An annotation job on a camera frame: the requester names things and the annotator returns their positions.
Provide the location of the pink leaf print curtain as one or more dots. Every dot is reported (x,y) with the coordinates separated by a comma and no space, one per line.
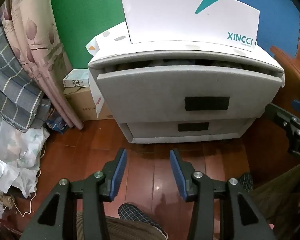
(37,42)

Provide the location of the grey nightstand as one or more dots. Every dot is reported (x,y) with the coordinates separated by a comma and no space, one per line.
(215,52)

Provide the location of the small printed box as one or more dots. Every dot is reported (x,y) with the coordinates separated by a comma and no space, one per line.
(76,76)

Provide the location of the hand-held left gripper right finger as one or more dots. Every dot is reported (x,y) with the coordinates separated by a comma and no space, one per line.
(177,172)

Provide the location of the blue packet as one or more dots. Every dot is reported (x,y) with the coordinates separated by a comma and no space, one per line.
(57,125)

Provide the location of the person's left leg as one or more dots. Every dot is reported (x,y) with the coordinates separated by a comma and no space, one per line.
(130,230)

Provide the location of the grey wooden drawer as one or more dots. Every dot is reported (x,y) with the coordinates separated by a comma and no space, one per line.
(140,92)

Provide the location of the person's right leg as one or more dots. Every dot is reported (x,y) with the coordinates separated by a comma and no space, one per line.
(282,190)

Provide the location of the person's leg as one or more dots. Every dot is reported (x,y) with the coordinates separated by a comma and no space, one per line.
(282,190)
(130,230)

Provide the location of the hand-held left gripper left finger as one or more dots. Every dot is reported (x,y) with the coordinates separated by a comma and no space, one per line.
(118,172)

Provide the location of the white box with teal print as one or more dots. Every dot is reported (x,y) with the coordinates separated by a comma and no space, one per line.
(165,17)

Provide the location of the grey shallow drawer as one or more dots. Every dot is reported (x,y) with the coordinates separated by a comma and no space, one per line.
(152,130)

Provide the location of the brown cardboard box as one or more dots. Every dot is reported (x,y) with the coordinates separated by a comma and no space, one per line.
(80,105)

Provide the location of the plaid slipper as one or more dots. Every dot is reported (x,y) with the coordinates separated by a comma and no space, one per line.
(135,213)
(246,182)

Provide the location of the white floral cloth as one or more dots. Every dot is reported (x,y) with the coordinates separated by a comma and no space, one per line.
(10,142)

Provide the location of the grey plaid bedding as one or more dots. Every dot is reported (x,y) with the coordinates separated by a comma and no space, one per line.
(10,80)

